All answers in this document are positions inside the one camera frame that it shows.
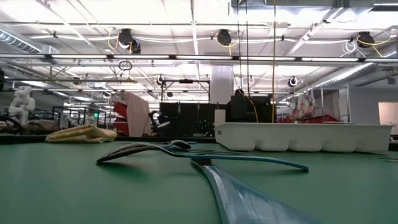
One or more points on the pale pink sheet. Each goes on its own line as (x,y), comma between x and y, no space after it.
(138,115)

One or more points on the black table frame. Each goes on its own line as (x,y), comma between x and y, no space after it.
(140,138)

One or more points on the black gantry frame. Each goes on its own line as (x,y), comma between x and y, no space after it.
(186,81)

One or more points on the silver ventilation duct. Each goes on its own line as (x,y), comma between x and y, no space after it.
(357,71)
(18,40)

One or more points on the white paper roll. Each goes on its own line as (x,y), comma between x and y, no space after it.
(219,116)

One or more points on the ceiling light strip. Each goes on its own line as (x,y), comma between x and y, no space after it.
(140,57)

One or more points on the black partition panels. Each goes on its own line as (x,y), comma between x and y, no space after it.
(186,116)

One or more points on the white cutlery tray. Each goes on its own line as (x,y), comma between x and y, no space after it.
(295,137)

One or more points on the round white-faced lamp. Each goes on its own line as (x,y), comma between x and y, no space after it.
(163,124)

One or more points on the colourful hanging bags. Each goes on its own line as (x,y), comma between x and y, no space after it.
(306,102)

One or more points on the person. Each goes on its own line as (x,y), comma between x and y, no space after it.
(239,92)

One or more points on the red storage bins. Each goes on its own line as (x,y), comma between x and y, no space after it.
(119,109)

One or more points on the black monitor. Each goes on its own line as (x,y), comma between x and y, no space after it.
(245,109)

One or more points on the green table mat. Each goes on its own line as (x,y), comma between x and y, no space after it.
(62,186)

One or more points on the yellow folded cloth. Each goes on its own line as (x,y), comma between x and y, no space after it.
(81,133)

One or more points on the white panel rack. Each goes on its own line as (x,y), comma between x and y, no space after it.
(334,102)

